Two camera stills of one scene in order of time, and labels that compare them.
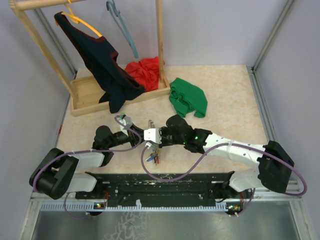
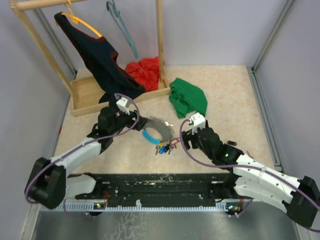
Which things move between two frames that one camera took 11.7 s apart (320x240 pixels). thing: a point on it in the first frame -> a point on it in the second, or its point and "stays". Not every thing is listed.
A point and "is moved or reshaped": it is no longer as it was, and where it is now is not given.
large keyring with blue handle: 154,155 is moved or reshaped
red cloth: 146,72 stays
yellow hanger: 76,20 stays
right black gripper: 163,144 -> 187,136
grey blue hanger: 111,6 stays
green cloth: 185,96 stays
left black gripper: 133,137 -> 132,115
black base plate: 128,187 stays
